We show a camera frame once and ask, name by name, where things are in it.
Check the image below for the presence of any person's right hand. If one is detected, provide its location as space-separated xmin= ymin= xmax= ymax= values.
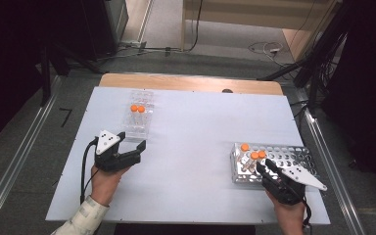
xmin=265 ymin=190 xmax=307 ymax=235

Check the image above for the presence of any wooden table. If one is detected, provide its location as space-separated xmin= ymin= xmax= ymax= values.
xmin=98 ymin=72 xmax=284 ymax=96

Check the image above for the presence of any white board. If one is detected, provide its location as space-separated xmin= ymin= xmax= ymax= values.
xmin=44 ymin=86 xmax=331 ymax=226

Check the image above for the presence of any clear acrylic tube rack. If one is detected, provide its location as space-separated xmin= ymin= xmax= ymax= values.
xmin=120 ymin=88 xmax=156 ymax=141

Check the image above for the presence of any light wooden furniture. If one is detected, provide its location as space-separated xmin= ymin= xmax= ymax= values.
xmin=180 ymin=0 xmax=344 ymax=62

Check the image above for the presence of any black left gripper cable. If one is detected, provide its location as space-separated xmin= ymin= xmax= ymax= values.
xmin=79 ymin=136 xmax=100 ymax=205

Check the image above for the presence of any black cabinet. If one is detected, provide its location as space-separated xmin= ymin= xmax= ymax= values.
xmin=81 ymin=0 xmax=130 ymax=62

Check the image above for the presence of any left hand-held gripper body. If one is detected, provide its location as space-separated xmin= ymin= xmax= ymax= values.
xmin=93 ymin=129 xmax=135 ymax=173

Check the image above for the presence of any person's left hand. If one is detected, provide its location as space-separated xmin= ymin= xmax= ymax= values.
xmin=90 ymin=164 xmax=131 ymax=208

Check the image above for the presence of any white floor cable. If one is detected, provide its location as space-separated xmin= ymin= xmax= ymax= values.
xmin=248 ymin=40 xmax=285 ymax=67

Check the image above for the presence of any perforated metal tube rack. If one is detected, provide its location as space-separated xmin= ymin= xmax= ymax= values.
xmin=229 ymin=141 xmax=319 ymax=184

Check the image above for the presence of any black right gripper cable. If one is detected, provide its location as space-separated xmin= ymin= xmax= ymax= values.
xmin=302 ymin=195 xmax=313 ymax=229

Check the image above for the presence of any metal floor rail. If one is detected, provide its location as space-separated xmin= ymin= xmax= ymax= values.
xmin=302 ymin=107 xmax=366 ymax=235
xmin=0 ymin=75 xmax=63 ymax=235

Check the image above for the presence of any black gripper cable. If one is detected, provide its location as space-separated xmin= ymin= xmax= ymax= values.
xmin=79 ymin=136 xmax=100 ymax=205
xmin=302 ymin=195 xmax=313 ymax=229

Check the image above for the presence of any black hanging cable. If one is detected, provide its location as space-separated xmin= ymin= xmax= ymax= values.
xmin=187 ymin=0 xmax=205 ymax=53

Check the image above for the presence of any black stand with cables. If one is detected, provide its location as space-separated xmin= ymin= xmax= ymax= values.
xmin=258 ymin=0 xmax=351 ymax=112

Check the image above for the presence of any black metal stand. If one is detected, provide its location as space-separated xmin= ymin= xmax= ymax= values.
xmin=38 ymin=42 xmax=106 ymax=107

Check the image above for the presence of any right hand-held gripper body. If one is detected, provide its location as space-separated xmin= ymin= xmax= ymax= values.
xmin=261 ymin=164 xmax=328 ymax=206

